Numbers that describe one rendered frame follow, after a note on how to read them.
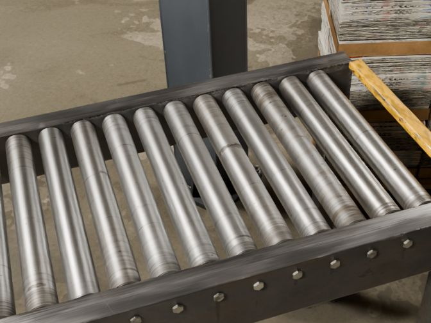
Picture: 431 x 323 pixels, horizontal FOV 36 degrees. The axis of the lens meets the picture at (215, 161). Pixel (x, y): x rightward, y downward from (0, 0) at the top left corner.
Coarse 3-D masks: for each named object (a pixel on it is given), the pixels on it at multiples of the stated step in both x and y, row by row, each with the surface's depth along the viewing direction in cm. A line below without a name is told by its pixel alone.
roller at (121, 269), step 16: (80, 128) 132; (80, 144) 129; (96, 144) 129; (80, 160) 126; (96, 160) 124; (96, 176) 121; (96, 192) 118; (112, 192) 119; (96, 208) 115; (112, 208) 115; (96, 224) 113; (112, 224) 111; (112, 240) 108; (128, 240) 110; (112, 256) 106; (128, 256) 106; (112, 272) 104; (128, 272) 103
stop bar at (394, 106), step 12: (360, 60) 144; (360, 72) 140; (372, 72) 140; (372, 84) 137; (384, 84) 136; (384, 96) 133; (396, 96) 133; (396, 108) 130; (408, 108) 130; (408, 120) 127; (408, 132) 126; (420, 132) 124; (420, 144) 123
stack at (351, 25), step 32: (352, 0) 175; (384, 0) 174; (416, 0) 174; (320, 32) 221; (352, 32) 181; (384, 32) 181; (416, 32) 181; (384, 64) 187; (416, 64) 187; (352, 96) 194; (416, 96) 194; (384, 128) 202; (416, 160) 210
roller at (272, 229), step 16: (208, 96) 139; (208, 112) 135; (208, 128) 132; (224, 128) 130; (224, 144) 127; (240, 144) 128; (224, 160) 125; (240, 160) 123; (240, 176) 120; (256, 176) 120; (240, 192) 118; (256, 192) 116; (256, 208) 113; (272, 208) 113; (256, 224) 112; (272, 224) 110; (272, 240) 108; (288, 240) 107
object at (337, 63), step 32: (288, 64) 147; (320, 64) 147; (128, 96) 140; (160, 96) 140; (192, 96) 140; (0, 128) 133; (32, 128) 133; (64, 128) 134; (96, 128) 137; (0, 160) 134
